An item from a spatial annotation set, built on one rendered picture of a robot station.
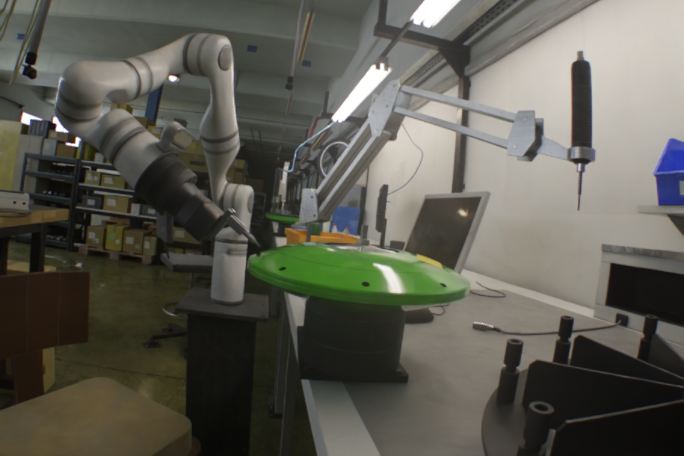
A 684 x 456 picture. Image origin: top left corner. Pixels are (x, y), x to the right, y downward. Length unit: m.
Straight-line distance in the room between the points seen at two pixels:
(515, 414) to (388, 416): 0.16
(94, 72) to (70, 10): 6.52
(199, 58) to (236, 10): 5.47
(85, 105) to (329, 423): 0.51
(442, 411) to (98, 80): 0.62
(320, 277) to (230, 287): 0.65
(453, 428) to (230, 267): 0.74
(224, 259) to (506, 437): 0.84
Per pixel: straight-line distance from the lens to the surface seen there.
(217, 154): 0.90
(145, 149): 0.52
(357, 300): 0.38
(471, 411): 0.49
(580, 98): 0.72
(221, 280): 1.03
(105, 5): 6.86
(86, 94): 0.57
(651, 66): 1.34
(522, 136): 0.73
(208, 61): 0.78
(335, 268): 0.42
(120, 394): 1.06
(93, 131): 0.56
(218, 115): 0.84
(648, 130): 1.28
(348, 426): 0.42
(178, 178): 0.51
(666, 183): 0.97
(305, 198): 1.12
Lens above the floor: 1.14
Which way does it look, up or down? 3 degrees up
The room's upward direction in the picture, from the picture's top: 6 degrees clockwise
